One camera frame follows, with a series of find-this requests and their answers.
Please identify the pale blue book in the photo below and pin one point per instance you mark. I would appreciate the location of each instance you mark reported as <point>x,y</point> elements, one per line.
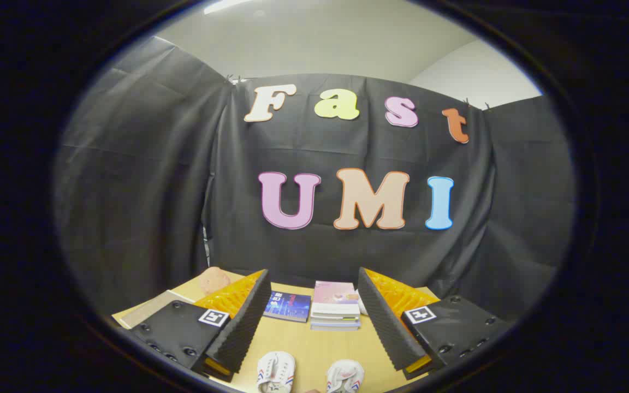
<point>334,327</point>

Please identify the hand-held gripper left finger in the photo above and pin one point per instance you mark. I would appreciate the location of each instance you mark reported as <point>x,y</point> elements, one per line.
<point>246,327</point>

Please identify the white shoe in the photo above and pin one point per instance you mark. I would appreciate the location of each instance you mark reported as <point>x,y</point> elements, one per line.
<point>276,371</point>
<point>344,376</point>

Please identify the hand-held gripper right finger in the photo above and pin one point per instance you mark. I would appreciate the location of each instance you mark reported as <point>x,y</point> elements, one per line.
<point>383,327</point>

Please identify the white thick book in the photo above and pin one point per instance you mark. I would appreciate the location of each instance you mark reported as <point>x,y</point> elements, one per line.
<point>334,319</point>

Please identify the white fluffy plush ball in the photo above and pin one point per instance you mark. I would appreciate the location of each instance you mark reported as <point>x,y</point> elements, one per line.
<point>361,303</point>

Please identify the pink cover book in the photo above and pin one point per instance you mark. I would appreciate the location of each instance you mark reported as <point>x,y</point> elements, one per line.
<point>334,295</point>

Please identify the blue cover book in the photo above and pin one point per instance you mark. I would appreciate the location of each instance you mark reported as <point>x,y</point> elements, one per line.
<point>288,307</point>

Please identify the beige fabric storage box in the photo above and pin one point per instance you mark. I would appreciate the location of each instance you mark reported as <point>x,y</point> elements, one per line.
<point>148,308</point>

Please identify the orange smiley plush toy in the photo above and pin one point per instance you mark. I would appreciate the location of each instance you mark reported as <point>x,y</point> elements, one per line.
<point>213,279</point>

